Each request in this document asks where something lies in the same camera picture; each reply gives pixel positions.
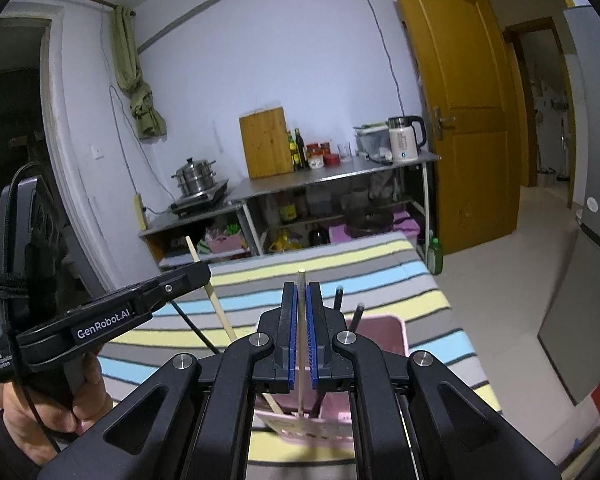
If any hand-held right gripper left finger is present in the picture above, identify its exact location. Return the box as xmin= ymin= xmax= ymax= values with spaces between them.
xmin=37 ymin=282 xmax=297 ymax=480

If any green plastic bottle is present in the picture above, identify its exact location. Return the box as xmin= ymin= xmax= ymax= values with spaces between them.
xmin=426 ymin=232 xmax=443 ymax=275

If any white dish container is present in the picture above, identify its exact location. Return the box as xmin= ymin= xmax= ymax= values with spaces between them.
xmin=354 ymin=122 xmax=393 ymax=163

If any pink plastic utensil holder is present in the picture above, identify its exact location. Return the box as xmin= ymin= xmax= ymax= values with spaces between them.
xmin=254 ymin=314 xmax=408 ymax=461

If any grey refrigerator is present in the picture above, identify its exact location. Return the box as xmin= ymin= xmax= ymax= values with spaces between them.
xmin=537 ymin=4 xmax=600 ymax=406

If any white electric kettle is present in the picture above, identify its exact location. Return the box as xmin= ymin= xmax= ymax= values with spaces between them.
xmin=387 ymin=115 xmax=427 ymax=163

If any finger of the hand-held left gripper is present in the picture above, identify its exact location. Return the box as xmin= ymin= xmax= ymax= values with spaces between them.
xmin=130 ymin=262 xmax=212 ymax=317

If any steel steamer pot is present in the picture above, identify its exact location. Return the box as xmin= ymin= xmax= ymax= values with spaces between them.
xmin=171 ymin=156 xmax=217 ymax=196

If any yellow wooden door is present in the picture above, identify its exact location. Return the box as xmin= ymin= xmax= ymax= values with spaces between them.
xmin=384 ymin=0 xmax=523 ymax=256

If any green knotted curtain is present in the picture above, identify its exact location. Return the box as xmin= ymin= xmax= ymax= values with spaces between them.
xmin=111 ymin=5 xmax=167 ymax=138

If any pink basket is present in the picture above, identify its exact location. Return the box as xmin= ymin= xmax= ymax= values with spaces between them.
xmin=200 ymin=225 xmax=251 ymax=256

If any pink basin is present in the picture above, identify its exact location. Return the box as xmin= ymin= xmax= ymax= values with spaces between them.
xmin=327 ymin=210 xmax=421 ymax=246

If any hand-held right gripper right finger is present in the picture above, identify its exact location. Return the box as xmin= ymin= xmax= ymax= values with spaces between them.
xmin=306 ymin=281 xmax=563 ymax=480

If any wall power cable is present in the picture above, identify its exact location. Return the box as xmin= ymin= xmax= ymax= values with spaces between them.
xmin=360 ymin=0 xmax=406 ymax=118

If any person's left hand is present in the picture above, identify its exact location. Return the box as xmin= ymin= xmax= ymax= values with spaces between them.
xmin=2 ymin=355 xmax=113 ymax=461

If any black induction cooker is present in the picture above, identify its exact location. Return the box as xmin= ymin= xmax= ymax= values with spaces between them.
xmin=169 ymin=178 xmax=231 ymax=217

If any wooden cutting board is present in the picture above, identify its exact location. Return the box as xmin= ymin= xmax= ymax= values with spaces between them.
xmin=239 ymin=106 xmax=295 ymax=180

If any long steel table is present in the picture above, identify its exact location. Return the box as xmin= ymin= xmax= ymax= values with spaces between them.
xmin=227 ymin=150 xmax=442 ymax=256

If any yellow bag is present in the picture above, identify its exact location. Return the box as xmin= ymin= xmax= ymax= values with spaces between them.
xmin=270 ymin=230 xmax=303 ymax=253

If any dark cooking pot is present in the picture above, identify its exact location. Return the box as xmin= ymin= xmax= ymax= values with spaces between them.
xmin=345 ymin=187 xmax=396 ymax=236

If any striped tablecloth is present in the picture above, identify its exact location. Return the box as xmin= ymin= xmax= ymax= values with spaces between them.
xmin=97 ymin=234 xmax=503 ymax=480

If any ivory chopstick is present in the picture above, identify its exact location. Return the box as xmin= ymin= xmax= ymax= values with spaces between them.
xmin=297 ymin=270 xmax=308 ymax=418
xmin=186 ymin=236 xmax=285 ymax=416

